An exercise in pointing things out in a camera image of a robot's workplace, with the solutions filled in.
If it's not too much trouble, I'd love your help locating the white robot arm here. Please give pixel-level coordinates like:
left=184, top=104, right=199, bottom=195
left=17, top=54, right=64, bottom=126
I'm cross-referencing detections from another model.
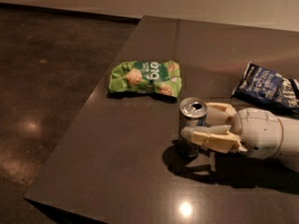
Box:
left=180, top=103, right=299, bottom=172

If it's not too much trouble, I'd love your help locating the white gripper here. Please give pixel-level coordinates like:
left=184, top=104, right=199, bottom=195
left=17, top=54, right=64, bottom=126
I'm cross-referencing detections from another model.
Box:
left=180, top=103, right=282, bottom=160

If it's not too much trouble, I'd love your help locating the blue silver redbull can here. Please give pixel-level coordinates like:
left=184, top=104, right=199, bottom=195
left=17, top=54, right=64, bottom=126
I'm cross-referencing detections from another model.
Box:
left=178, top=97, right=207, bottom=157

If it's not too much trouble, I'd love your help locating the dark blue chip bag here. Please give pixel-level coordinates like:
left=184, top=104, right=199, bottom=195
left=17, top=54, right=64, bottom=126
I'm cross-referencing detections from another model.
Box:
left=232, top=63, right=299, bottom=112

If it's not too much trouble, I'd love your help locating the green snack bag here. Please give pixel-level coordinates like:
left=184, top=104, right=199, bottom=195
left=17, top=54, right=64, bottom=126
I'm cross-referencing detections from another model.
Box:
left=108, top=61, right=182, bottom=98

